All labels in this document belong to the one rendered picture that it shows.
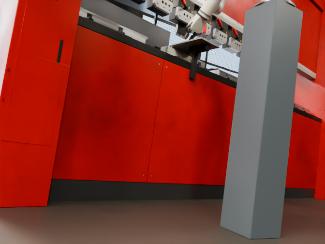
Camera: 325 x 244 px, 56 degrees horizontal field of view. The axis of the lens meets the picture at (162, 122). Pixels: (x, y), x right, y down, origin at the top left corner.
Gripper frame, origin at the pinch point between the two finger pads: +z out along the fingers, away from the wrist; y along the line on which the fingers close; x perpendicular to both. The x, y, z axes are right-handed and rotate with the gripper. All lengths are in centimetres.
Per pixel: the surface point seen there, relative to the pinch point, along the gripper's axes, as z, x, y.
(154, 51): 12.0, 18.7, 32.6
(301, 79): -8, -34, -215
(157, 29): 19, -60, -18
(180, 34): 2.8, -8.5, 0.4
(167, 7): -7.8, -11.6, 19.3
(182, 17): -7.5, -11.4, 4.8
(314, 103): 3, -2, -215
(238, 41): -11, -15, -60
